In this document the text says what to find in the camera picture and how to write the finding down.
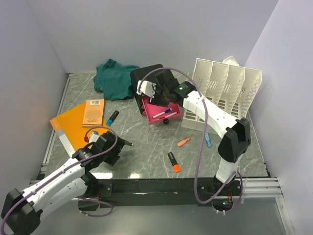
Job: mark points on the white crumpled paper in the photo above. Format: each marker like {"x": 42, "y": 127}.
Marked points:
{"x": 230, "y": 61}

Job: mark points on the orange folder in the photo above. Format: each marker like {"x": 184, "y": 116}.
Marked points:
{"x": 69, "y": 129}

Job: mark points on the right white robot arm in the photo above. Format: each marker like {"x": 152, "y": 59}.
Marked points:
{"x": 234, "y": 132}

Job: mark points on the orange highlighter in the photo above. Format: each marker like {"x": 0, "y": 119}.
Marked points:
{"x": 174, "y": 162}

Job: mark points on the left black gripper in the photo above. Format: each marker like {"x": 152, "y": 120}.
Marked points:
{"x": 112, "y": 159}

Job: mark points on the blue whiteboard marker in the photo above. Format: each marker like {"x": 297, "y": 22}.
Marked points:
{"x": 164, "y": 112}

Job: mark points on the salmon clear highlighter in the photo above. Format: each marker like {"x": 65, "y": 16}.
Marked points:
{"x": 183, "y": 141}

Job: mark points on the light blue clear highlighter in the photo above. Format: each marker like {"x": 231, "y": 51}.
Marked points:
{"x": 208, "y": 140}

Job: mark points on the white file rack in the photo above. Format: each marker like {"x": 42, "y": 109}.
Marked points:
{"x": 231, "y": 88}

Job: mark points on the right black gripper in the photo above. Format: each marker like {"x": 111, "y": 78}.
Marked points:
{"x": 155, "y": 100}

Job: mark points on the orange book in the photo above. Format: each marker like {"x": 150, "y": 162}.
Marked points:
{"x": 93, "y": 113}

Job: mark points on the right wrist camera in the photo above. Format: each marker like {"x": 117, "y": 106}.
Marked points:
{"x": 146, "y": 88}

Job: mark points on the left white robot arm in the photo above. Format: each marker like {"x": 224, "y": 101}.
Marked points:
{"x": 23, "y": 210}

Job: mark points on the green cloth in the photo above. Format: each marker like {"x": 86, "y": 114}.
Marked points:
{"x": 113, "y": 80}

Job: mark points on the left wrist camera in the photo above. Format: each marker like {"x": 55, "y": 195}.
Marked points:
{"x": 92, "y": 138}

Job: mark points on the black whiteboard marker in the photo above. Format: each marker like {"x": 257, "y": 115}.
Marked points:
{"x": 128, "y": 143}

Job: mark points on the black base beam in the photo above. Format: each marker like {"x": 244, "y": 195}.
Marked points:
{"x": 158, "y": 192}

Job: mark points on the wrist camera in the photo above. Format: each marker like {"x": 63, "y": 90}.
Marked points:
{"x": 92, "y": 138}
{"x": 146, "y": 88}

